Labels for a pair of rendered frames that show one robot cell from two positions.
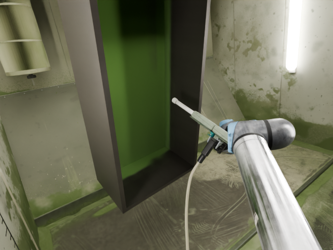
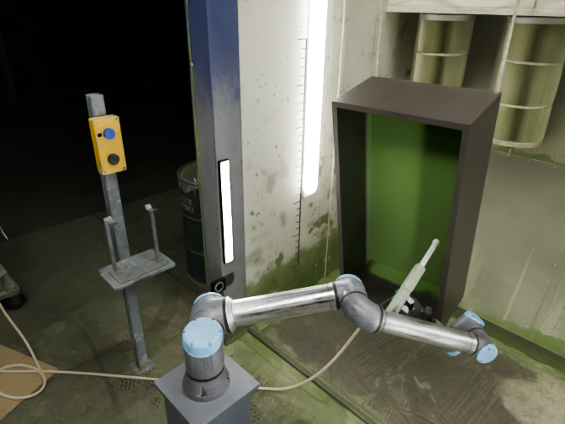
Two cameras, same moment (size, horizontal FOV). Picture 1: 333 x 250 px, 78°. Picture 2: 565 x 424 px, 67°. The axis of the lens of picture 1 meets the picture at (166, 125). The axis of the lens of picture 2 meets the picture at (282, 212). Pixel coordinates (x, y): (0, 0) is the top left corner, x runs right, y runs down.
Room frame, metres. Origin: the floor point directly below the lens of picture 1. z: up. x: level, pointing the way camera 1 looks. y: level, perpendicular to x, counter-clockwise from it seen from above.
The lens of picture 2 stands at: (0.08, -1.63, 2.02)
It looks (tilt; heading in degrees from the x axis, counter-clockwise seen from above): 26 degrees down; 76
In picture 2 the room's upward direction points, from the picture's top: 1 degrees clockwise
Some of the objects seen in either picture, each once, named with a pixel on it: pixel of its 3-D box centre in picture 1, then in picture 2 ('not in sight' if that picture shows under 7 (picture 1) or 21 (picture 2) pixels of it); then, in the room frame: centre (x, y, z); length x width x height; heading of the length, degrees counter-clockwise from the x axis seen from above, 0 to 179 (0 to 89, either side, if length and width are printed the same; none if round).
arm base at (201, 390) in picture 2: not in sight; (205, 373); (0.08, -0.36, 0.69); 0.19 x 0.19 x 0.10
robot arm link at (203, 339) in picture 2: not in sight; (203, 346); (0.08, -0.35, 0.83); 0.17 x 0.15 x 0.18; 80
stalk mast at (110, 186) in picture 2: not in sight; (122, 251); (-0.29, 0.45, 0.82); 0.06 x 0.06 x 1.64; 31
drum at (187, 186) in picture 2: not in sight; (219, 222); (0.30, 1.40, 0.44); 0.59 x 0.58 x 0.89; 102
